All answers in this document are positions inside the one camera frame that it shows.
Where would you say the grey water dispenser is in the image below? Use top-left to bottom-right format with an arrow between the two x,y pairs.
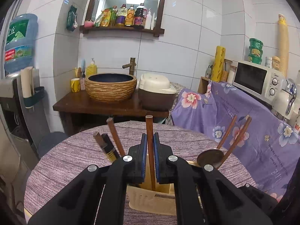
0,68 -> 69,160

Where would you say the yellow soap bottle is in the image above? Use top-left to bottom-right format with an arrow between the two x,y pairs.
86,58 -> 97,78

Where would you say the woven pattern basin sink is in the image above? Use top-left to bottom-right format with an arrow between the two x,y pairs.
85,73 -> 137,103

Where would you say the steel round soup spoon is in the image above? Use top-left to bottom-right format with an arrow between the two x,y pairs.
197,149 -> 224,168

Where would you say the white thermos kettle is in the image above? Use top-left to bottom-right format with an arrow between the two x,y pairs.
271,78 -> 297,121

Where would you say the blue water jug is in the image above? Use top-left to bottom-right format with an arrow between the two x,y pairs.
4,13 -> 38,74

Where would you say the cream plastic utensil holder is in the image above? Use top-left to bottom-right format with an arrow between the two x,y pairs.
125,154 -> 205,216

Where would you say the green hanging packet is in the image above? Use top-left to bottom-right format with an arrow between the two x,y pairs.
66,5 -> 78,32

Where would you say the reddish brown chopstick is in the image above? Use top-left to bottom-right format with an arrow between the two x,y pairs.
145,115 -> 156,191

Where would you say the bronze faucet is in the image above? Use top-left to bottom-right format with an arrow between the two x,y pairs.
122,57 -> 136,75

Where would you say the paper cup holder tube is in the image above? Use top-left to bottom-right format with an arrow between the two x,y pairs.
20,67 -> 45,109

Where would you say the wooden framed mirror shelf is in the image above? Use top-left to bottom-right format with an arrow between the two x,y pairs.
80,0 -> 165,37

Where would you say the dark purple chopstick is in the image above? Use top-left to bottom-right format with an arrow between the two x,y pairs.
93,131 -> 113,163

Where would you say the yellow label oil bottle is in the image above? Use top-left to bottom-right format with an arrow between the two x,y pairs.
124,5 -> 135,26

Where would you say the dark soy sauce bottle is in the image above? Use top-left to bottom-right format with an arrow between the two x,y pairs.
133,3 -> 146,29

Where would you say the dark wooden sink counter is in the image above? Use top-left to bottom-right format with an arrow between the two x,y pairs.
53,90 -> 169,136

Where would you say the brown wooden chopstick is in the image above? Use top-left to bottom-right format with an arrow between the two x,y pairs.
106,117 -> 125,156

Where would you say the purple floral cloth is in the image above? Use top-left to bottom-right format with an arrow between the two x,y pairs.
171,81 -> 299,201

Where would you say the white brown rice cooker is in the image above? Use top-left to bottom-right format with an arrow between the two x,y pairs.
138,73 -> 176,111

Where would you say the white microwave oven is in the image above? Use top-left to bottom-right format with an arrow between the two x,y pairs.
233,61 -> 284,105

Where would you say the light brown chopstick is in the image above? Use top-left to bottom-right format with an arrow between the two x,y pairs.
216,117 -> 252,169

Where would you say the tall paper cup stack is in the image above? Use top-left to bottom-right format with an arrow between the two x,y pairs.
278,14 -> 289,77

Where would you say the yellow wrap roll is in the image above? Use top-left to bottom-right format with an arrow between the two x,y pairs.
211,46 -> 226,82

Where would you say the yellow mug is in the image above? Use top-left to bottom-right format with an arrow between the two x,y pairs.
70,78 -> 81,92

